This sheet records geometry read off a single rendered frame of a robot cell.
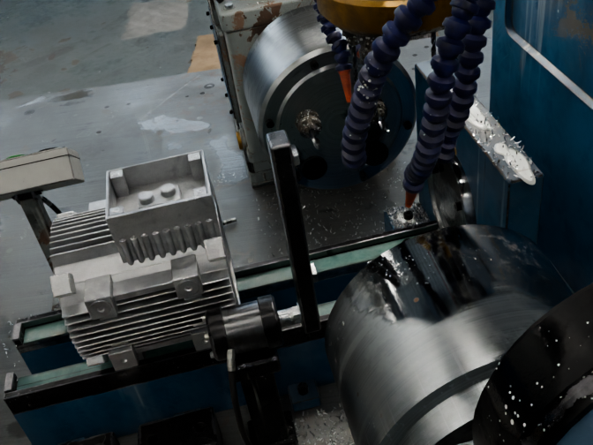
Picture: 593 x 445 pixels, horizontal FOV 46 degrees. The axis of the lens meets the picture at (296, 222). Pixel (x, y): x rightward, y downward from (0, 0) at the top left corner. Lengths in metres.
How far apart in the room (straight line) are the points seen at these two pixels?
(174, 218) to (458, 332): 0.37
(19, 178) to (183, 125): 0.63
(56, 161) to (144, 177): 0.24
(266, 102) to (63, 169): 0.31
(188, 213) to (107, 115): 1.00
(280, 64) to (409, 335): 0.56
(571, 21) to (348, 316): 0.42
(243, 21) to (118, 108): 0.66
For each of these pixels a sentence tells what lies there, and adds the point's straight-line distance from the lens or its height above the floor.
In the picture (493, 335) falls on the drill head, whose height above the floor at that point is 1.16.
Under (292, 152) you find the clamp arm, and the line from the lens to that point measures 0.67.
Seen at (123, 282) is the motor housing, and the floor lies 1.06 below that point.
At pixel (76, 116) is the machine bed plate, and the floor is 0.80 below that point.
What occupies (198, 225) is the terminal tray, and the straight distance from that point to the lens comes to 0.81.
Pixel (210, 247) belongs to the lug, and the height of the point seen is 1.09.
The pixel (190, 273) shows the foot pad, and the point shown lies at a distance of 0.81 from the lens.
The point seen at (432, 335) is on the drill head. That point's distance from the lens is 0.59.
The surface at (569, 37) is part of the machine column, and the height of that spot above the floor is 1.22.
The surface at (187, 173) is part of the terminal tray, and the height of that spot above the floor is 1.12.
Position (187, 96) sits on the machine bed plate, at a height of 0.80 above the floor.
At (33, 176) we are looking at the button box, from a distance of 1.11.
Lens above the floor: 1.60
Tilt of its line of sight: 38 degrees down
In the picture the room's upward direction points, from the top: 10 degrees counter-clockwise
